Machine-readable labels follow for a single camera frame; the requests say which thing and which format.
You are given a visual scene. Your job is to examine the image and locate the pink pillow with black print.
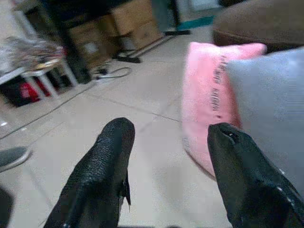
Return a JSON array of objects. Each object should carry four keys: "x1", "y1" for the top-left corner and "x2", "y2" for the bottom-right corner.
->
[{"x1": 181, "y1": 42, "x2": 267, "y2": 179}]

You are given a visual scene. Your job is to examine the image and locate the black stand pole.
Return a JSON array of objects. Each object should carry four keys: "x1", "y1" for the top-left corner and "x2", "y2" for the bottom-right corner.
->
[{"x1": 47, "y1": 0, "x2": 92, "y2": 84}]

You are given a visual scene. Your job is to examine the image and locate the brown sofa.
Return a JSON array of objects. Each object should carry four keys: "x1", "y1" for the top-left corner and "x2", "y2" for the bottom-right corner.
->
[{"x1": 212, "y1": 0, "x2": 304, "y2": 52}]

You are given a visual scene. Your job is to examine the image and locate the light grey pillow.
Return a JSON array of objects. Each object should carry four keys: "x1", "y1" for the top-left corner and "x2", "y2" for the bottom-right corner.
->
[{"x1": 225, "y1": 48, "x2": 304, "y2": 190}]

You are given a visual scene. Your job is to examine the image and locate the brown cardboard box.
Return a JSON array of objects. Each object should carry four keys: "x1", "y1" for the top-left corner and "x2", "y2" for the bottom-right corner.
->
[
  {"x1": 111, "y1": 0, "x2": 164, "y2": 49},
  {"x1": 68, "y1": 15, "x2": 119, "y2": 68}
]

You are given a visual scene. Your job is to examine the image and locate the grey shoe with white sole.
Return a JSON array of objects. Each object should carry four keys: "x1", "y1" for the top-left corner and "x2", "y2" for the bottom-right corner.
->
[{"x1": 0, "y1": 146, "x2": 31, "y2": 173}]

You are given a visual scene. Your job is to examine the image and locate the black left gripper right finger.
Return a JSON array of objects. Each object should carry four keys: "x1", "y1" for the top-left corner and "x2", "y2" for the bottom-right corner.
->
[{"x1": 208, "y1": 122, "x2": 304, "y2": 228}]

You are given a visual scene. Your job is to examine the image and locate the teal mat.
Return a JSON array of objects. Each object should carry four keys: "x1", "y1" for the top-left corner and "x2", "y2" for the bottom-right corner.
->
[{"x1": 181, "y1": 15, "x2": 217, "y2": 27}]

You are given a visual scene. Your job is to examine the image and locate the red bag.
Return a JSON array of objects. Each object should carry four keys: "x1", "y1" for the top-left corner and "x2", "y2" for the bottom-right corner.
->
[{"x1": 19, "y1": 79, "x2": 52, "y2": 102}]

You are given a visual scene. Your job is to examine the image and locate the white low shelf table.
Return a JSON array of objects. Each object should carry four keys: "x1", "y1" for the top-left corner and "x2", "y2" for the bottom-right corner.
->
[{"x1": 0, "y1": 9, "x2": 79, "y2": 107}]

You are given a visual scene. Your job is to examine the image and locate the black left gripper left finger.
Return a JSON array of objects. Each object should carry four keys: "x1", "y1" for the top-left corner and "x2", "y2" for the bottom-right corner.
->
[{"x1": 44, "y1": 117, "x2": 136, "y2": 228}]

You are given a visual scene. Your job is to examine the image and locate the black floor cable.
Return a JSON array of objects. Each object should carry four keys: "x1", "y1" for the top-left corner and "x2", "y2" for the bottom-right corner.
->
[{"x1": 91, "y1": 66, "x2": 132, "y2": 80}]

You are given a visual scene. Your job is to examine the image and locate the black stand base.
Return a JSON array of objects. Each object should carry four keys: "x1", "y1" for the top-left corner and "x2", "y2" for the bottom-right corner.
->
[{"x1": 113, "y1": 52, "x2": 142, "y2": 64}]

